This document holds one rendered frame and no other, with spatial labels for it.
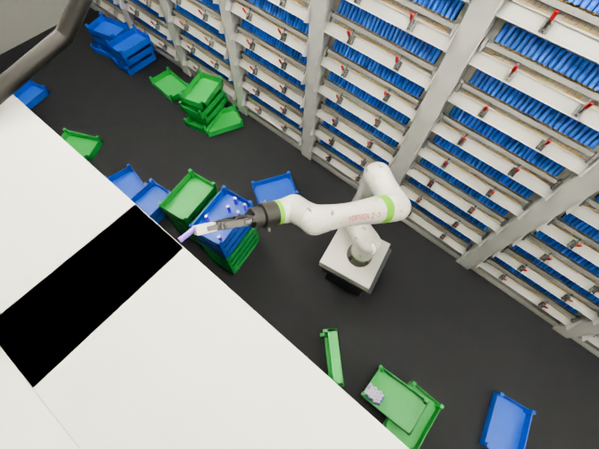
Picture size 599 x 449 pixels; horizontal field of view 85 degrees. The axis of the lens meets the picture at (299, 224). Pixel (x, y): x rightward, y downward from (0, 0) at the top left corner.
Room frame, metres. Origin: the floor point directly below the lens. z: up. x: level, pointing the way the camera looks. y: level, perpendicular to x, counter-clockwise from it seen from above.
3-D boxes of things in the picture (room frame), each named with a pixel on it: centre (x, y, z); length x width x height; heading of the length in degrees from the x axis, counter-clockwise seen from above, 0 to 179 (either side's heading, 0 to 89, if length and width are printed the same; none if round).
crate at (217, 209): (0.78, 0.43, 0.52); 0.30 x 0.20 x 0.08; 152
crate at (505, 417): (-0.17, -1.24, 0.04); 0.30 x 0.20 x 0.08; 154
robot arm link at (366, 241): (0.69, -0.36, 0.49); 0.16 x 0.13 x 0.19; 26
